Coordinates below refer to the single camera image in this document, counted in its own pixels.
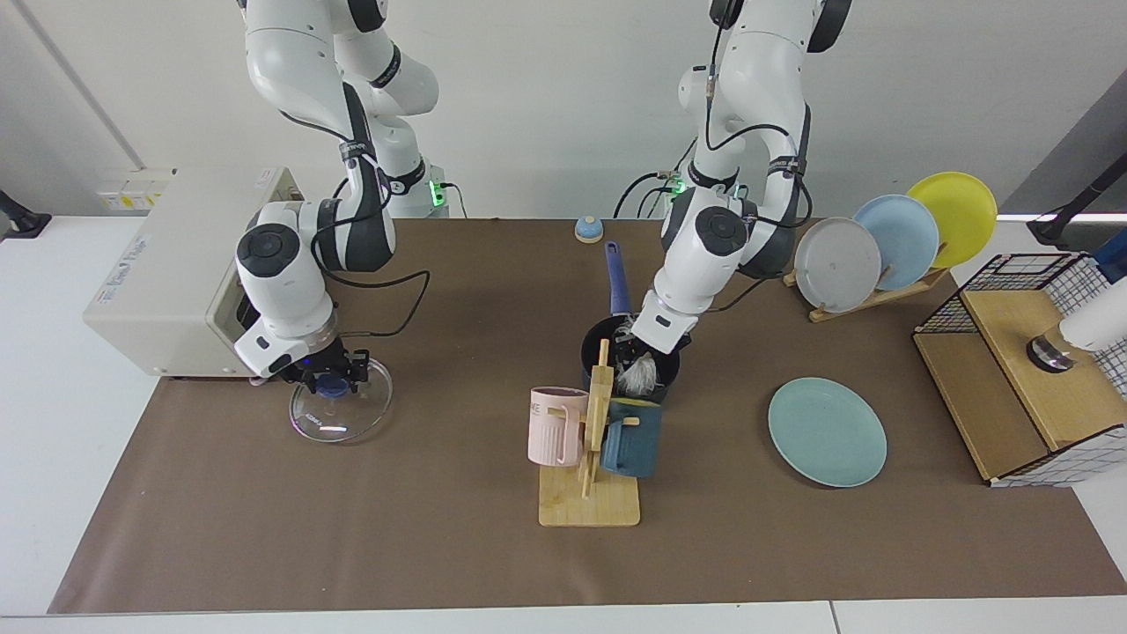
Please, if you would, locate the white vermicelli bundle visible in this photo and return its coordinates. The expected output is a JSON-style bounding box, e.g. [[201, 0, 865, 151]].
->
[[616, 352, 661, 397]]

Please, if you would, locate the glass lid with blue knob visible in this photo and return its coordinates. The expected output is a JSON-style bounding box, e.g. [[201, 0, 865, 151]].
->
[[290, 357, 394, 444]]

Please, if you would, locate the pale green plate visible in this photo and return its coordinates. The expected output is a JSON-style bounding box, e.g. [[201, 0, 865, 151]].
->
[[768, 377, 888, 489]]

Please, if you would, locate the wooden plate rack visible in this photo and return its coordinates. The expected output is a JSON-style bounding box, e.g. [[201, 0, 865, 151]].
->
[[783, 264, 950, 324]]

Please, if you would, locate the grey plate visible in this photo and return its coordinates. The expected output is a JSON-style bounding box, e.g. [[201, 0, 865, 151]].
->
[[793, 217, 883, 314]]

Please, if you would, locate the light blue plate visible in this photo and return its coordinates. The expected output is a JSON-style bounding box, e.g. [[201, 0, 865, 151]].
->
[[852, 194, 941, 291]]

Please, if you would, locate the yellow plate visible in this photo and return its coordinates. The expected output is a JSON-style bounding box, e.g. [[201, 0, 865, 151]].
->
[[907, 172, 998, 269]]

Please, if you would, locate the teal mug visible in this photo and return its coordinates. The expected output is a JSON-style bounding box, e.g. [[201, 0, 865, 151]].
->
[[601, 398, 663, 479]]

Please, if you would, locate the pink ribbed mug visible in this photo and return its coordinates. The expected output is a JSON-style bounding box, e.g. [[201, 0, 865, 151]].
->
[[527, 387, 589, 468]]

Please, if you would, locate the wooden cup stand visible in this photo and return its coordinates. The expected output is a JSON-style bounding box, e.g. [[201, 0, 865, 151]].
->
[[538, 339, 642, 527]]

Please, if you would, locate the brown table cloth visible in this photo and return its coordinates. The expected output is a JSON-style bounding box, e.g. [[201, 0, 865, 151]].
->
[[48, 217, 1127, 615]]

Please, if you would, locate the pale toaster oven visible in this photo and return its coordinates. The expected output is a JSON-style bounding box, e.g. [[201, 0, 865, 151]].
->
[[84, 166, 316, 387]]

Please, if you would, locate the black stand foot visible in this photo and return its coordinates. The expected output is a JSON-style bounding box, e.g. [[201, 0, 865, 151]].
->
[[0, 189, 51, 240], [1026, 154, 1127, 247]]

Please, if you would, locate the white pole with silver end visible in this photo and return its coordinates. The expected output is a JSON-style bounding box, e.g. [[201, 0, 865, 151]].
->
[[1026, 277, 1127, 375]]

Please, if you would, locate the blue object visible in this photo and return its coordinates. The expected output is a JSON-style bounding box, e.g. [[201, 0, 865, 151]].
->
[[1094, 236, 1127, 283]]

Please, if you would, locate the black pot with blue handle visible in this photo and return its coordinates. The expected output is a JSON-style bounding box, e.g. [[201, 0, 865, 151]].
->
[[581, 240, 684, 406]]

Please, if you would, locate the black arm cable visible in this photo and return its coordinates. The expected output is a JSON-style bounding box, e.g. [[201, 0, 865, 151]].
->
[[313, 267, 432, 340], [702, 0, 815, 232]]

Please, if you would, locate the white wall socket box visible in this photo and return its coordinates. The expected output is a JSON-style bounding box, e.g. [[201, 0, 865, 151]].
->
[[95, 169, 173, 210]]

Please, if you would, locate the wire basket with wooden floor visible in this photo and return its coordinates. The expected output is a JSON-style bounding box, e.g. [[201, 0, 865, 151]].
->
[[912, 252, 1127, 488]]

